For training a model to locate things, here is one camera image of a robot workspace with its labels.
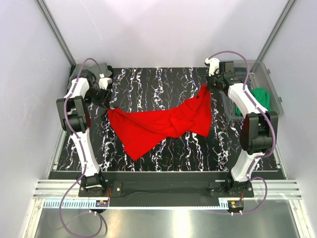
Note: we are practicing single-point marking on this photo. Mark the white slotted cable duct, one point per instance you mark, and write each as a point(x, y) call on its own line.
point(104, 204)

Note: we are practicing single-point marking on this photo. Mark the right aluminium corner post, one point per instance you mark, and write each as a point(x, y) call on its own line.
point(290, 4)

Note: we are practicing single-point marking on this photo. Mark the aluminium corner post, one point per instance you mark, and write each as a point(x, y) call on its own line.
point(290, 4)
point(44, 9)

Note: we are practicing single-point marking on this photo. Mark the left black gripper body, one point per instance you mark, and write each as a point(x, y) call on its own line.
point(98, 95)

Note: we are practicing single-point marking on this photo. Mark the green t shirt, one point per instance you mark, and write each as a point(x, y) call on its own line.
point(258, 99)

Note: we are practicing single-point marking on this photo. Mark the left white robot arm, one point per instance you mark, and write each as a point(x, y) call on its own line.
point(75, 120)

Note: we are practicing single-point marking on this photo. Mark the aluminium frame rail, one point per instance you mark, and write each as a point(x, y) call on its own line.
point(276, 189)

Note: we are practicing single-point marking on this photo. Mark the red t shirt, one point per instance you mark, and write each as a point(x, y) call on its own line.
point(139, 132)

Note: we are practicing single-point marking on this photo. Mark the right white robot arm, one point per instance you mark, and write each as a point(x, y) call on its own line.
point(258, 134)

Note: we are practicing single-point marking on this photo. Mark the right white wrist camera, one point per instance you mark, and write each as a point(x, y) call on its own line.
point(213, 65)

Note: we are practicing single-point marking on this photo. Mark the folded black t shirt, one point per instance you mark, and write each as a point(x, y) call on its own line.
point(83, 85)

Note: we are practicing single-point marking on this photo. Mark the left aluminium corner post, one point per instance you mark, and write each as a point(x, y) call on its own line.
point(44, 9)

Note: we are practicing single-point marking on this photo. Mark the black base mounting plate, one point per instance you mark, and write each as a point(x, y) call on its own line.
point(200, 197)

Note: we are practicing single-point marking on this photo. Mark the clear plastic bin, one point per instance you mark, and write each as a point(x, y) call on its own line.
point(258, 78)

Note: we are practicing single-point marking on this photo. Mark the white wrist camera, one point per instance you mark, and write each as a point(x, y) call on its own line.
point(213, 65)
point(104, 82)

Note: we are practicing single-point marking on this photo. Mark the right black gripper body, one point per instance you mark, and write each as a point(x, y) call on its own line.
point(213, 83)

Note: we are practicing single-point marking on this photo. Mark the folded grey t shirt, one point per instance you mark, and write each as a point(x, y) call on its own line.
point(95, 71)

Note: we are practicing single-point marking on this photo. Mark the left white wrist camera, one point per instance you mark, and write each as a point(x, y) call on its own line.
point(104, 82)

